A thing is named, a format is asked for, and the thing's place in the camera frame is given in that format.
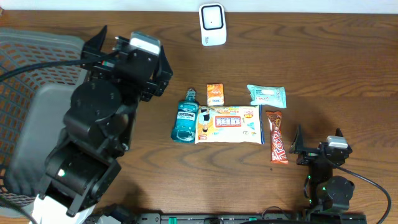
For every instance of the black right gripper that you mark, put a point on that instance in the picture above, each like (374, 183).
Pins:
(298, 146)

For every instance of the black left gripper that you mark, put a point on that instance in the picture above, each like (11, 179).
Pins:
(92, 47)

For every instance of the red Top chocolate bar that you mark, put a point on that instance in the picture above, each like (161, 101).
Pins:
(278, 153)

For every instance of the small teal wipes pack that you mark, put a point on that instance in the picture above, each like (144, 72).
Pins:
(265, 95)

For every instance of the large white wet wipes pack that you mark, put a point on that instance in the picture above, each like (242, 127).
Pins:
(229, 124)

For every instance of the teal Listerine mouthwash bottle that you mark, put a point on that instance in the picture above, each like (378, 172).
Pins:
(185, 124)

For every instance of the small orange box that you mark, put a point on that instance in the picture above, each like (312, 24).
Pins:
(215, 94)

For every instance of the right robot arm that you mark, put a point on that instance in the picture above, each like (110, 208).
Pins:
(327, 193)

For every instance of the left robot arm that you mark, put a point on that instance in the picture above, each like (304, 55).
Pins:
(98, 125)

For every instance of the white barcode scanner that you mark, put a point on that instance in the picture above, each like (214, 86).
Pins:
(212, 24)

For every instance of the grey plastic shopping basket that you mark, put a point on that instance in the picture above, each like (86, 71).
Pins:
(32, 107)

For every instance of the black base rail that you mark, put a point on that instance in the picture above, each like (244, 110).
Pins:
(119, 214)

